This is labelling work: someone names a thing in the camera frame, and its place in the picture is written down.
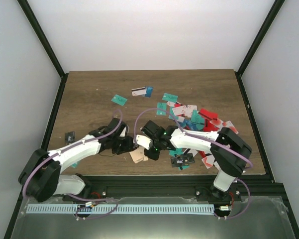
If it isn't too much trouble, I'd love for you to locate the beige leather card holder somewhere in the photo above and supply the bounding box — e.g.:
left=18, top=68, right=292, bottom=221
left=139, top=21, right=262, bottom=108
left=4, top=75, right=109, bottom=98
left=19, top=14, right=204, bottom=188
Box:
left=129, top=146, right=149, bottom=164

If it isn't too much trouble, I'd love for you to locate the black card front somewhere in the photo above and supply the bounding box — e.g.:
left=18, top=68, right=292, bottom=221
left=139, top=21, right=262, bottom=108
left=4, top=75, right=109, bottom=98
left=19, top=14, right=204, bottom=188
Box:
left=64, top=131, right=75, bottom=145

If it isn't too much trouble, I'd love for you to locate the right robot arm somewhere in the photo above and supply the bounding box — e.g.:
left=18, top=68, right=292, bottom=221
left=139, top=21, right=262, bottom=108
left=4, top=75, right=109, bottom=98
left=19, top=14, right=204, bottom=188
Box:
left=135, top=120, right=252, bottom=201

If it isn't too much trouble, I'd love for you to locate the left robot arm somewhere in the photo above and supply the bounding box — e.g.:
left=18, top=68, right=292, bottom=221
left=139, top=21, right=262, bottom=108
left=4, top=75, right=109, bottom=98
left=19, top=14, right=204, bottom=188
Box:
left=18, top=118, right=134, bottom=202

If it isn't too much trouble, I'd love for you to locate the black card right pile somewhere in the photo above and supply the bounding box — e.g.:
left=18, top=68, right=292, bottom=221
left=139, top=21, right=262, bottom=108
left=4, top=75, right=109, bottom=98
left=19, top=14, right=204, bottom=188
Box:
left=171, top=153, right=195, bottom=167

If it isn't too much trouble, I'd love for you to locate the teal card upright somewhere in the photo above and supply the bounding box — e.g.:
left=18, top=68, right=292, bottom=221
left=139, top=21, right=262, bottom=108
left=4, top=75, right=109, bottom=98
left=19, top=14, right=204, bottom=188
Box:
left=156, top=102, right=167, bottom=116

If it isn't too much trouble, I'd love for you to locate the teal VIP card top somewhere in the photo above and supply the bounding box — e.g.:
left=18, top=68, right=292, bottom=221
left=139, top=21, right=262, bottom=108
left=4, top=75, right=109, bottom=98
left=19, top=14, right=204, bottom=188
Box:
left=162, top=93, right=178, bottom=103

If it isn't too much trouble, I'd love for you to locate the blue card top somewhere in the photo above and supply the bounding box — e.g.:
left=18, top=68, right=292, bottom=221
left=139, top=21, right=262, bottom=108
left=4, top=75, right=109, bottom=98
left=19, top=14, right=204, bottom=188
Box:
left=144, top=86, right=154, bottom=98

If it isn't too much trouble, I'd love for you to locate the white card magnetic stripe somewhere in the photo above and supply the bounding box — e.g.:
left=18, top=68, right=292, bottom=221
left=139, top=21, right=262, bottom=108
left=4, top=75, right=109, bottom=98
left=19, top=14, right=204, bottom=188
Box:
left=131, top=87, right=147, bottom=96

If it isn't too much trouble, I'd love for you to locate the white red patterned card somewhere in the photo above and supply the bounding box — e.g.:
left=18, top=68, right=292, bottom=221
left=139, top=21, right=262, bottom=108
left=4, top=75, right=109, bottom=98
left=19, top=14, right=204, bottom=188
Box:
left=211, top=119, right=239, bottom=134

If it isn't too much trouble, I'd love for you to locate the light blue slotted strip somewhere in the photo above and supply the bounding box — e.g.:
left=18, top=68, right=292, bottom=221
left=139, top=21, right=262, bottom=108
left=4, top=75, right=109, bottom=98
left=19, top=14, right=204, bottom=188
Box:
left=26, top=204, right=214, bottom=215

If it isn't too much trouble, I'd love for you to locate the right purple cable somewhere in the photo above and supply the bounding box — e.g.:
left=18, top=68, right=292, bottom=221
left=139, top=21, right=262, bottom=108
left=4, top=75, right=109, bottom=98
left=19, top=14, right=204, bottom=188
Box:
left=134, top=108, right=254, bottom=221

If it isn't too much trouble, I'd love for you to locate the purple cable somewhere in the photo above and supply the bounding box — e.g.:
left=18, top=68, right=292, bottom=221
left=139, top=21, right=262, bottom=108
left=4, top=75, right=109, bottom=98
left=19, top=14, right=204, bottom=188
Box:
left=134, top=108, right=254, bottom=221
left=23, top=109, right=124, bottom=220

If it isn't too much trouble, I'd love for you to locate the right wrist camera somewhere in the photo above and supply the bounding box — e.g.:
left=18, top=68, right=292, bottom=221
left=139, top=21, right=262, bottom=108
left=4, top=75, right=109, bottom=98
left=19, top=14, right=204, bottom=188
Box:
left=135, top=134, right=152, bottom=150

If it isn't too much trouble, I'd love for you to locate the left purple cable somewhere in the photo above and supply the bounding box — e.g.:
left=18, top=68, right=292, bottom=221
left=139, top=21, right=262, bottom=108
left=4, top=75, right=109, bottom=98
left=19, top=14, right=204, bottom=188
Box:
left=23, top=109, right=124, bottom=220

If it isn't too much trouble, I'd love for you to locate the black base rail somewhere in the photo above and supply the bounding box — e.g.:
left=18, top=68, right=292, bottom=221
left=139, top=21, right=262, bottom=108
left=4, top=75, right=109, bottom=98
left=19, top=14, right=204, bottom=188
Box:
left=76, top=175, right=235, bottom=204

